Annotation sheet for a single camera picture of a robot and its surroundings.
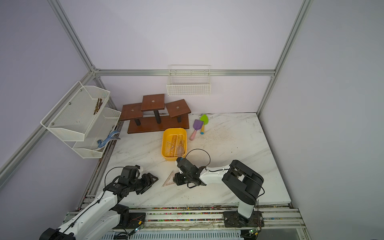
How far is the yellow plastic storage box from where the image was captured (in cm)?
98

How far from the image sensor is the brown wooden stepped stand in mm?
995

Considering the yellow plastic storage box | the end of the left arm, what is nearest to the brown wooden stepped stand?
the yellow plastic storage box
